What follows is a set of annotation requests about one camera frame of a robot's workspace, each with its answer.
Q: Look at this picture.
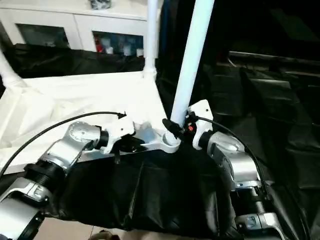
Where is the black table mat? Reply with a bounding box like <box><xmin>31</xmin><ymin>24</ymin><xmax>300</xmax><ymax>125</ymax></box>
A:
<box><xmin>0</xmin><ymin>42</ymin><xmax>320</xmax><ymax>237</ymax></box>

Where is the bag of black parts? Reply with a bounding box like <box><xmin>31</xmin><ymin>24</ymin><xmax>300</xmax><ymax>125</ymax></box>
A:
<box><xmin>88</xmin><ymin>0</ymin><xmax>112</xmax><ymax>11</ymax></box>

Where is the white plastic table top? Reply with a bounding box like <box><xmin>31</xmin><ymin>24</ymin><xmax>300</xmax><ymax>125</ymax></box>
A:
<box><xmin>0</xmin><ymin>71</ymin><xmax>182</xmax><ymax>175</ymax></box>

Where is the white glass-door cabinet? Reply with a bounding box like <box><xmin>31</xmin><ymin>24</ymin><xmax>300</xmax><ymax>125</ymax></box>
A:
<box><xmin>0</xmin><ymin>0</ymin><xmax>161</xmax><ymax>60</ymax></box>

